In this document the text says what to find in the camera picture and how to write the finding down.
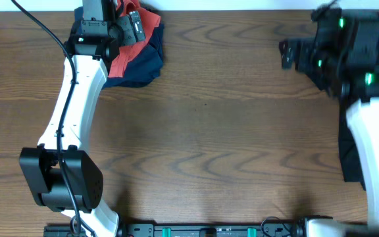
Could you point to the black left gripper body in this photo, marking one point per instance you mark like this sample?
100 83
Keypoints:
129 37

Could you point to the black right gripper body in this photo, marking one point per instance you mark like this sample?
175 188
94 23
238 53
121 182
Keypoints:
309 60

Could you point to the red t-shirt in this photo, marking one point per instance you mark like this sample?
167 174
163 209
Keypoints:
128 53

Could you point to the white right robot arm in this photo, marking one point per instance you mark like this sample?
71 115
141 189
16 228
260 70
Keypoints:
363 123

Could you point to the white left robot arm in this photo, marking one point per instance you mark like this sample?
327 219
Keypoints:
59 172

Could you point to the folded navy blue garment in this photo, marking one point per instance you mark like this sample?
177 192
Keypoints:
143 66

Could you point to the black t-shirt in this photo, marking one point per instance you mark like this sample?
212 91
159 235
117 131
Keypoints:
350 86

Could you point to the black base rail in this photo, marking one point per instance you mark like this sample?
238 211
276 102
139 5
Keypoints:
150 230

